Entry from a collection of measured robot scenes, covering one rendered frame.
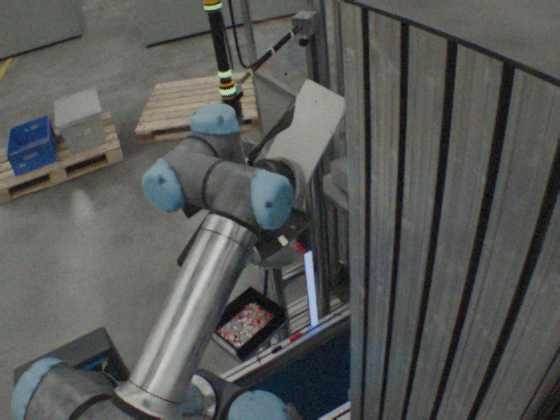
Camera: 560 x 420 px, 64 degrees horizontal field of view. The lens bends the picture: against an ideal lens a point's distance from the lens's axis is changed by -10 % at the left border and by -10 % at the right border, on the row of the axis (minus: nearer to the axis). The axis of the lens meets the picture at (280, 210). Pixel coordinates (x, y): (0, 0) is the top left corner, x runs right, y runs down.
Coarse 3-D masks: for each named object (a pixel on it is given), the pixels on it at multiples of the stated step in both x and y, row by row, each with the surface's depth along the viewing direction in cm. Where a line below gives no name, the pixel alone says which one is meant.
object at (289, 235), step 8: (288, 216) 148; (296, 216) 147; (304, 216) 146; (288, 224) 146; (296, 224) 145; (304, 224) 144; (264, 232) 146; (272, 232) 146; (280, 232) 145; (288, 232) 144; (296, 232) 143; (264, 240) 145; (272, 240) 144; (288, 240) 143; (256, 248) 145; (264, 248) 144; (272, 248) 143; (280, 248) 142; (264, 256) 143
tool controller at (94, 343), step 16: (80, 336) 114; (96, 336) 112; (48, 352) 110; (64, 352) 109; (80, 352) 108; (96, 352) 107; (112, 352) 108; (16, 368) 107; (80, 368) 105; (96, 368) 107; (112, 368) 109; (16, 384) 101
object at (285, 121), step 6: (294, 96) 158; (294, 102) 150; (288, 108) 152; (294, 108) 146; (288, 114) 146; (282, 120) 147; (288, 120) 143; (276, 126) 149; (282, 126) 144; (288, 126) 141; (270, 132) 150; (276, 132) 145; (264, 138) 152; (270, 138) 146; (264, 144) 163; (258, 150) 160
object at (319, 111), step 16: (304, 96) 180; (320, 96) 174; (336, 96) 168; (304, 112) 179; (320, 112) 173; (336, 112) 167; (288, 128) 184; (304, 128) 177; (320, 128) 171; (336, 128) 166; (272, 144) 189; (288, 144) 182; (304, 144) 176; (320, 144) 170; (304, 160) 174; (320, 160) 170; (304, 176) 173
